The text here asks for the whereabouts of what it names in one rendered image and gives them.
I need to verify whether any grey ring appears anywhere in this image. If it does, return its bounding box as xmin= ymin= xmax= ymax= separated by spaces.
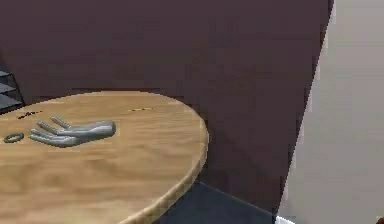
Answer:
xmin=2 ymin=132 xmax=25 ymax=144

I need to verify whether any black wire shelf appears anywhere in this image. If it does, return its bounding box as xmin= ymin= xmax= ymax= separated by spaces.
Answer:
xmin=0 ymin=69 xmax=25 ymax=115

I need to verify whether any round wooden table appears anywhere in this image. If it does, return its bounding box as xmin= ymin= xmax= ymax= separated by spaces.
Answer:
xmin=0 ymin=90 xmax=210 ymax=224

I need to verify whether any grey hand figure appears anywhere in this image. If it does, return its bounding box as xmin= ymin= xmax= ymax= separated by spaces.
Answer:
xmin=28 ymin=116 xmax=117 ymax=148

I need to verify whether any dark thin pen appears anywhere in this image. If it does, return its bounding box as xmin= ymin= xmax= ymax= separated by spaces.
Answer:
xmin=17 ymin=110 xmax=44 ymax=120

